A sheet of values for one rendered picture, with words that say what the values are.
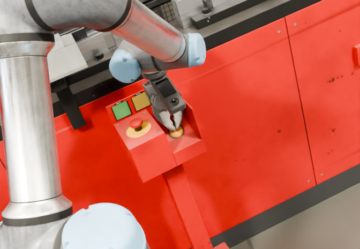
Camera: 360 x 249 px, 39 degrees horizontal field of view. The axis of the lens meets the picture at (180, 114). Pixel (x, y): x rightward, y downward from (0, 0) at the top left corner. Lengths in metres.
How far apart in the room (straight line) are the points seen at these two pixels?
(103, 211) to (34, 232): 0.11
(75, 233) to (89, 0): 0.36
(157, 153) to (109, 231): 0.60
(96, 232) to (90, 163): 0.84
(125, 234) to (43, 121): 0.23
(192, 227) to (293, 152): 0.51
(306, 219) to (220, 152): 0.51
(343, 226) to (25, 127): 1.45
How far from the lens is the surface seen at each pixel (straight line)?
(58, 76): 1.33
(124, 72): 1.16
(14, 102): 0.85
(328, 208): 2.11
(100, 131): 1.57
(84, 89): 1.50
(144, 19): 0.92
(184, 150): 1.39
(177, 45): 1.06
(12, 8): 0.83
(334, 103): 1.90
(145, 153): 1.35
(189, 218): 1.60
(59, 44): 1.49
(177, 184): 1.51
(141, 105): 1.46
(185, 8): 1.63
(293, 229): 2.05
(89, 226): 0.81
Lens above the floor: 1.51
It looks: 32 degrees down
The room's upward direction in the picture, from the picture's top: 19 degrees counter-clockwise
